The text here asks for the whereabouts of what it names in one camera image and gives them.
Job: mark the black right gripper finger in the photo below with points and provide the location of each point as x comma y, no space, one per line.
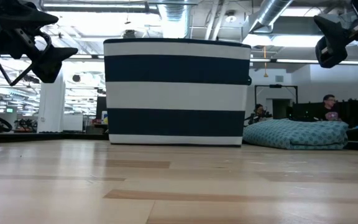
331,53

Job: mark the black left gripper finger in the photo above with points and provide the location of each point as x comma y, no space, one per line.
53,63
26,17

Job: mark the navy white striped fabric basket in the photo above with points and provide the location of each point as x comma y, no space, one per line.
176,68

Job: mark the white pillar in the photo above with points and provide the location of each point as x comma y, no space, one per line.
51,109

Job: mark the person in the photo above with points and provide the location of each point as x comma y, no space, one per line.
259,110
329,109

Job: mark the black equipment rack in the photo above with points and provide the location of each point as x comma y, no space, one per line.
356,112

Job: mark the teal patterned folded cloth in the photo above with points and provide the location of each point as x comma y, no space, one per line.
291,137

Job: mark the black rectangular stand frame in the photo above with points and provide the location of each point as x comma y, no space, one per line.
275,86

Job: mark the black aluminium table frame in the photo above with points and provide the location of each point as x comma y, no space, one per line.
42,137

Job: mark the silver ventilation duct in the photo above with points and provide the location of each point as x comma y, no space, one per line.
269,12

